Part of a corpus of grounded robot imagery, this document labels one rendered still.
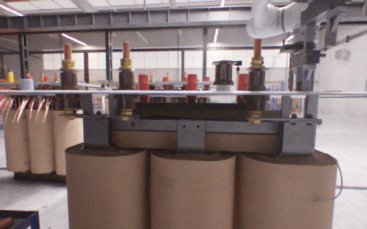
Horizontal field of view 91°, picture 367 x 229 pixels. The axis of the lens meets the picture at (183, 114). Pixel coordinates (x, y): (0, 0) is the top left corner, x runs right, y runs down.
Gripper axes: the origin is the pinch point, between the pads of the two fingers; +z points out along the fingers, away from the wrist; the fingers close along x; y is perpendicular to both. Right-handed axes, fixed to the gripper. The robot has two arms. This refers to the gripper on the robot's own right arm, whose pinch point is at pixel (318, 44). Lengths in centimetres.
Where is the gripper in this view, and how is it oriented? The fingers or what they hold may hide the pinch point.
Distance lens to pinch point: 77.5
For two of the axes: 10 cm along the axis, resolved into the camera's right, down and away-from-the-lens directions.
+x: -0.2, -0.8, 10.0
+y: 10.0, 0.1, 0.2
